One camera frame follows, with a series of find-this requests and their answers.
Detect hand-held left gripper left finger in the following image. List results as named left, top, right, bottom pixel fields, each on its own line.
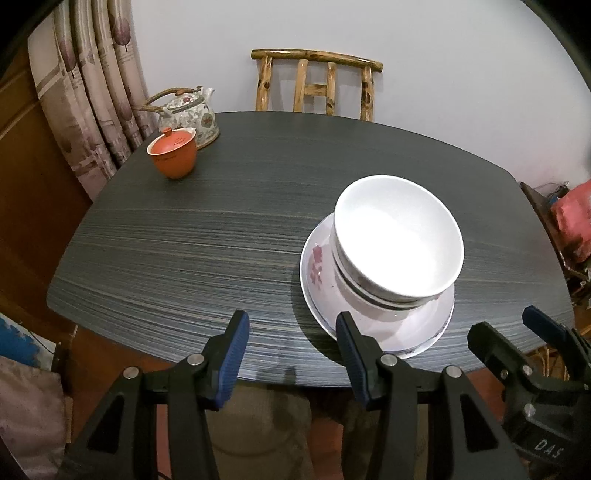
left=65, top=310, right=251, bottom=480

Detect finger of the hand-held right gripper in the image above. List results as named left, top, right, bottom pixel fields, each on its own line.
left=467, top=322, right=555, bottom=398
left=522, top=305, right=591, bottom=365

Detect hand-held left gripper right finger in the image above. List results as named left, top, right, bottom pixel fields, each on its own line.
left=335, top=311, right=529, bottom=480

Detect white plate pink flowers blue rim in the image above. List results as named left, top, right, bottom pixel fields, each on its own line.
left=302, top=213, right=454, bottom=354

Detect white bowl dark floral pattern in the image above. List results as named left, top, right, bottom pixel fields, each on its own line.
left=335, top=249, right=451, bottom=311

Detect large white plate purple flowers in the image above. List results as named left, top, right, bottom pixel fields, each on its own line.
left=299, top=211, right=456, bottom=360

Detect white bowl pink patterned outside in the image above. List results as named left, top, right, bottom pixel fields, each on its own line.
left=333, top=174, right=465, bottom=303

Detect rattan chair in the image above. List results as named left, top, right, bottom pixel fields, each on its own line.
left=526, top=342, right=571, bottom=384

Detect person's olive trousers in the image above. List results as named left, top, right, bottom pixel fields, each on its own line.
left=203, top=381, right=389, bottom=480

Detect red bag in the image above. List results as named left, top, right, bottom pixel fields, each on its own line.
left=550, top=180, right=591, bottom=264

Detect dark wooden furniture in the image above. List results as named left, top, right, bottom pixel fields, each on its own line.
left=519, top=181, right=591, bottom=287

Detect grey pink cloth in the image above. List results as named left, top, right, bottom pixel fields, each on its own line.
left=0, top=355, right=70, bottom=480

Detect blue bag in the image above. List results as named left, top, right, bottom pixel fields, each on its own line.
left=0, top=314, right=51, bottom=370

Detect orange lidded teacup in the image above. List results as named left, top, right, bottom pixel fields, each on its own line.
left=147, top=128, right=198, bottom=180

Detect floral ceramic teapot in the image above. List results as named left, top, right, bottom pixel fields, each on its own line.
left=141, top=85, right=220, bottom=151

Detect brown wooden door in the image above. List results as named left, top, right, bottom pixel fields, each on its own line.
left=0, top=46, right=93, bottom=333

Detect bamboo chair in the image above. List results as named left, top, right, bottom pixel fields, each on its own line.
left=250, top=48, right=384, bottom=121

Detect beige patterned curtain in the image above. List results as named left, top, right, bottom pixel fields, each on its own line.
left=28, top=0, right=160, bottom=204

